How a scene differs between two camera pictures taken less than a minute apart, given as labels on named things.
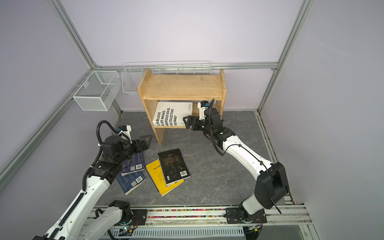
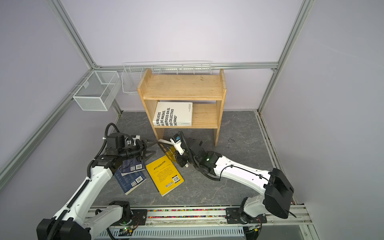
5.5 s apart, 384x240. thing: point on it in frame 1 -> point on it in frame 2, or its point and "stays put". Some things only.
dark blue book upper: (135, 164) stays put
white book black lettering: (170, 113) stays put
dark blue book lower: (129, 181) stays put
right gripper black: (192, 120) -> (179, 159)
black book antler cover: (173, 166) -> (168, 150)
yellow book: (155, 172) stays put
